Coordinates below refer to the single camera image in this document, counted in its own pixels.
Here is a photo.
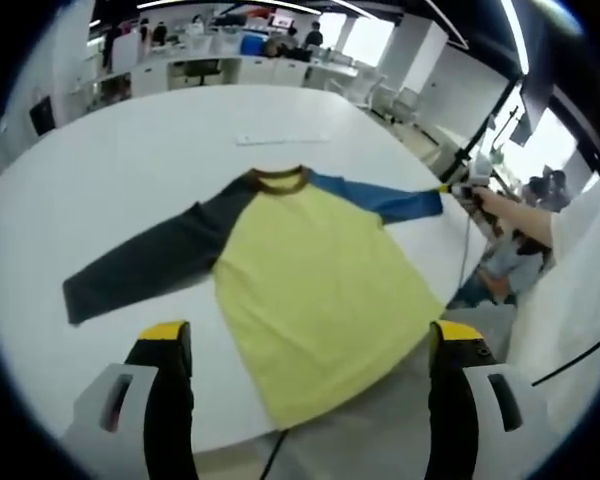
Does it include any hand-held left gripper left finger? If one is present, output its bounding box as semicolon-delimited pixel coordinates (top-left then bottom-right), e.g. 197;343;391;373
61;319;200;480

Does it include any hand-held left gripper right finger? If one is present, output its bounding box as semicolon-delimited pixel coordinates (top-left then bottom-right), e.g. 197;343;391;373
426;318;565;480

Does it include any yellow blue grey garment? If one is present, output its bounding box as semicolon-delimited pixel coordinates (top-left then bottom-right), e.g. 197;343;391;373
61;162;447;432

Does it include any person's right hand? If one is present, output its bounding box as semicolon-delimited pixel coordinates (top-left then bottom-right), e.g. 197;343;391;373
471;188;507;220

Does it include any black tripod stand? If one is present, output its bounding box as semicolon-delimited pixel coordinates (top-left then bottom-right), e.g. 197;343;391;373
436;74;527;187

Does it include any white mesh office chair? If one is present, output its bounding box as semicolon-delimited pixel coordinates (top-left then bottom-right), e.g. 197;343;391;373
378;86;422;125

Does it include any white window pillar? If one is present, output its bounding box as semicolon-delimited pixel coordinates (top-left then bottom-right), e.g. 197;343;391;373
378;17;450;95

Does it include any ceiling light strip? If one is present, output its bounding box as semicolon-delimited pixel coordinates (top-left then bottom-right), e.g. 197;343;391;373
423;0;470;50
498;0;532;72

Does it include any person's white shirt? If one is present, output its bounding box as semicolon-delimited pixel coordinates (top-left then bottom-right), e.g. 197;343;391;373
508;158;600;437

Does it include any white flat table strip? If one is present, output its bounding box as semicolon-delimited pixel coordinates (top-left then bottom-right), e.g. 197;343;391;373
236;131;332;148

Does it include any long curved ceiling light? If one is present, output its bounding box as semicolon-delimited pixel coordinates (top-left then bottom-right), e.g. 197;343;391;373
136;0;372;20

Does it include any row of white desk cabinets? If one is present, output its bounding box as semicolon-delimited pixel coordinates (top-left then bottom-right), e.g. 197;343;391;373
68;51;362;97

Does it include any blue container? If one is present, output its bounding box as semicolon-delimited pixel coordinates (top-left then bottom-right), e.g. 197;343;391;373
239;32;268;57

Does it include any black office chair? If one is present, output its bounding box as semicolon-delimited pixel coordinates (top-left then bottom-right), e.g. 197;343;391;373
183;58;222;90

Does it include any black bin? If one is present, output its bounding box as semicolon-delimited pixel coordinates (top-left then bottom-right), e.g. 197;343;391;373
28;96;57;137

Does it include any white panel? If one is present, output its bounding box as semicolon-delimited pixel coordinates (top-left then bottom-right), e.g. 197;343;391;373
112;34;142;65

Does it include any white square pillar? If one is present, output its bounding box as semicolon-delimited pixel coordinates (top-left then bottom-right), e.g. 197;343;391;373
0;0;97;137

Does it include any black cable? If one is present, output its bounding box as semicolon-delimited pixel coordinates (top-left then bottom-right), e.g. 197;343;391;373
531;336;600;390
258;428;290;480

